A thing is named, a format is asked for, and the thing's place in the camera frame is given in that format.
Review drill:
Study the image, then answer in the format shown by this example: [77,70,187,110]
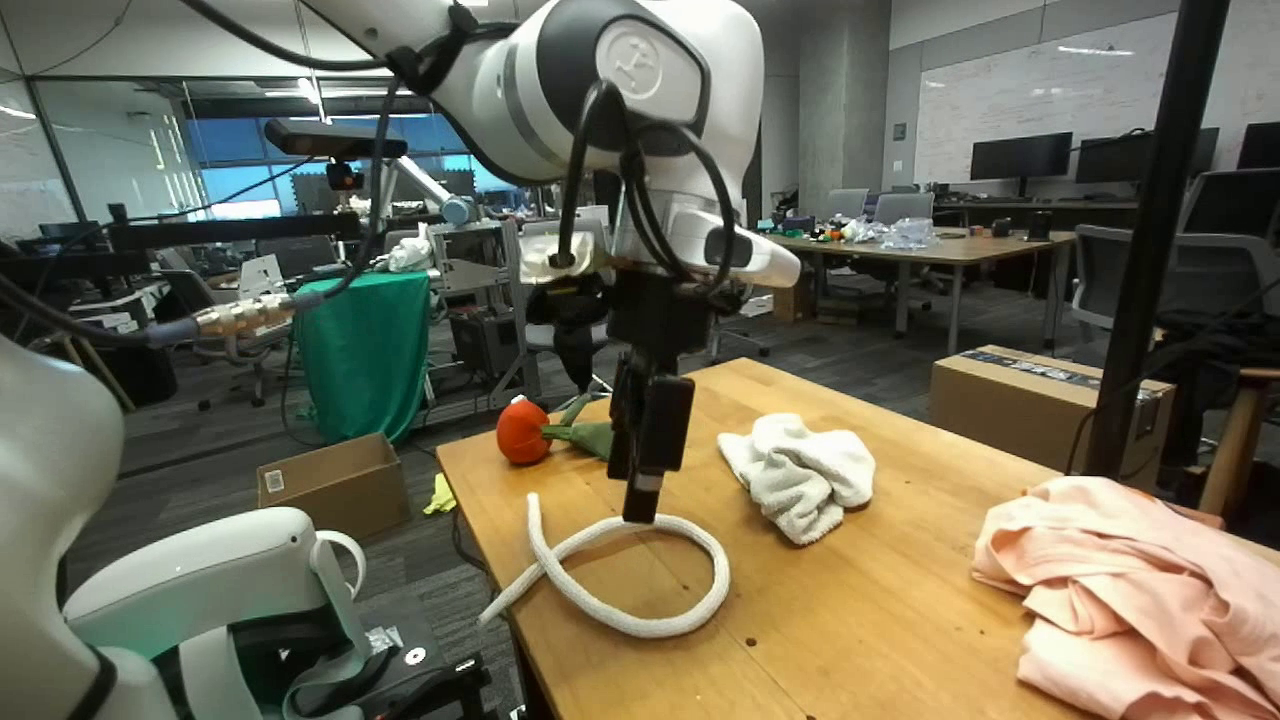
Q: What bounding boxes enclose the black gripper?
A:
[603,265,716,530]

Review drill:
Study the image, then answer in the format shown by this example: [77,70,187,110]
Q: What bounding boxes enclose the red radish plush green leaves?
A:
[492,389,619,474]

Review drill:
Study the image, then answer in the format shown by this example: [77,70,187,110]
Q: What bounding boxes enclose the pale peach shirt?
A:
[968,474,1280,720]

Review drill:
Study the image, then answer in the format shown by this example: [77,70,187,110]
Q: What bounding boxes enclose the white towel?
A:
[716,407,881,548]

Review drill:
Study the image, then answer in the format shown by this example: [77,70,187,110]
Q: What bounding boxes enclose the yellow item on floor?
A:
[420,474,461,520]

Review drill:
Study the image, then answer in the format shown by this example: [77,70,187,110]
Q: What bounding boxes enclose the green draped cloth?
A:
[289,270,437,448]

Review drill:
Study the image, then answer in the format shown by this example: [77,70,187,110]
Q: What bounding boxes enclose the small open cardboard box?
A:
[251,434,416,548]

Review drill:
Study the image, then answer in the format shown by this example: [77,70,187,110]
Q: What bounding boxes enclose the long wooden office desk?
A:
[785,225,1079,359]

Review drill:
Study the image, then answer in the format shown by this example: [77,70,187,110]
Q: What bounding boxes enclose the cardboard box with striped tape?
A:
[930,339,1182,494]

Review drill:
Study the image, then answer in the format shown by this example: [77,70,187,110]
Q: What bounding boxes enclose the white chair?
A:
[233,253,298,313]

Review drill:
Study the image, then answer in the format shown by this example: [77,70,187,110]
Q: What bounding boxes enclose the black computer monitor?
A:
[1074,124,1225,188]
[968,133,1075,186]
[1235,119,1280,171]

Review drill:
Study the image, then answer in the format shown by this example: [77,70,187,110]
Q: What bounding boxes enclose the stand pole with square base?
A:
[1066,0,1235,483]

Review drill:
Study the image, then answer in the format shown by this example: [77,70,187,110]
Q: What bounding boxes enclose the dark mesh office chair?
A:
[1067,167,1280,354]

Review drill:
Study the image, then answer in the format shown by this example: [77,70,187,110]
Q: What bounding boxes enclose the wooden stool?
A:
[1195,365,1280,520]

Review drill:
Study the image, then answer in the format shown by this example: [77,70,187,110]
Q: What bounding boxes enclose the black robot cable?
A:
[0,0,745,356]

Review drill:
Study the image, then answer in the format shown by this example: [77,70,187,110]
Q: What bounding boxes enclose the wall whiteboard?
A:
[913,12,1185,191]

